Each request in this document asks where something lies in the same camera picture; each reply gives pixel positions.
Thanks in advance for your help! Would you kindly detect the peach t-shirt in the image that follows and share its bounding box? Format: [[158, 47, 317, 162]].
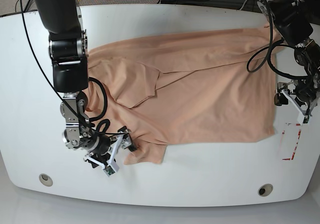
[[88, 27, 276, 165]]

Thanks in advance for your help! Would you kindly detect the red tape rectangle marking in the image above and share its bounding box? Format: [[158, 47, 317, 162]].
[[278, 123, 302, 161]]

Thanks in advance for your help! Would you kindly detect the left table cable grommet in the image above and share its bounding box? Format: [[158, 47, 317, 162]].
[[39, 174, 53, 187]]

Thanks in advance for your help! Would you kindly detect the table cable grommet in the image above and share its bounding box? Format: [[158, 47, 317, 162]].
[[258, 183, 273, 197], [39, 174, 53, 187]]

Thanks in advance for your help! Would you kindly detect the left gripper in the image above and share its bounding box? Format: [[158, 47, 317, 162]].
[[274, 80, 320, 115]]

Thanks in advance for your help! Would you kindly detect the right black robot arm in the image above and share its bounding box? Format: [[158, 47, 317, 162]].
[[34, 0, 136, 175]]

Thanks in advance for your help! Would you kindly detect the right table cable grommet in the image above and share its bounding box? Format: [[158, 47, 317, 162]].
[[258, 183, 273, 197]]

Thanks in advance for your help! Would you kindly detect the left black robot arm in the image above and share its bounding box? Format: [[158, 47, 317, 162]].
[[247, 0, 320, 123]]

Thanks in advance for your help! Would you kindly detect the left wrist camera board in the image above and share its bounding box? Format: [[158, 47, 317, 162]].
[[297, 113, 312, 125]]

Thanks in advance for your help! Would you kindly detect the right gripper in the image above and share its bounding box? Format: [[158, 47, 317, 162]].
[[83, 126, 137, 170]]

